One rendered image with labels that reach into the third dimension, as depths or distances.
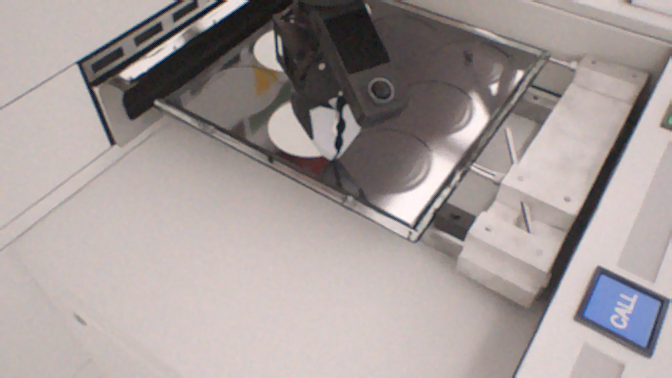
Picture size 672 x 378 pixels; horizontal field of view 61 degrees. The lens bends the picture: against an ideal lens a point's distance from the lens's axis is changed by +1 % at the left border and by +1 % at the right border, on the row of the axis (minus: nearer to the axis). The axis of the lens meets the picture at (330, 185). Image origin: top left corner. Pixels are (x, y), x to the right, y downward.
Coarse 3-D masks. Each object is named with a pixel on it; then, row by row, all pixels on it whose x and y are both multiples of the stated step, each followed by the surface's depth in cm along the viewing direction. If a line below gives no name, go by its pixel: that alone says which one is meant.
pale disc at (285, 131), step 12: (288, 108) 69; (276, 120) 67; (288, 120) 67; (336, 120) 67; (276, 132) 66; (288, 132) 66; (300, 132) 66; (336, 132) 66; (276, 144) 64; (288, 144) 64; (300, 144) 64; (312, 144) 64; (312, 156) 63
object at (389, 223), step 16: (176, 112) 68; (208, 128) 66; (240, 144) 64; (256, 160) 63; (272, 160) 62; (288, 176) 62; (304, 176) 61; (320, 192) 60; (336, 192) 59; (352, 208) 59; (368, 208) 58; (384, 224) 57; (400, 224) 57; (416, 240) 56
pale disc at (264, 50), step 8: (272, 32) 79; (264, 40) 78; (272, 40) 78; (280, 40) 78; (256, 48) 77; (264, 48) 77; (272, 48) 77; (280, 48) 77; (256, 56) 76; (264, 56) 76; (272, 56) 76; (264, 64) 75; (272, 64) 75
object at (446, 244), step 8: (432, 224) 63; (432, 232) 63; (440, 232) 63; (424, 240) 65; (432, 240) 64; (440, 240) 63; (448, 240) 62; (456, 240) 62; (440, 248) 64; (448, 248) 63; (456, 248) 62; (456, 256) 63; (544, 280) 58; (544, 288) 58; (536, 296) 60
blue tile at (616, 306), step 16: (608, 288) 45; (624, 288) 45; (592, 304) 44; (608, 304) 44; (624, 304) 44; (640, 304) 44; (656, 304) 44; (592, 320) 43; (608, 320) 43; (624, 320) 43; (640, 320) 43; (640, 336) 42
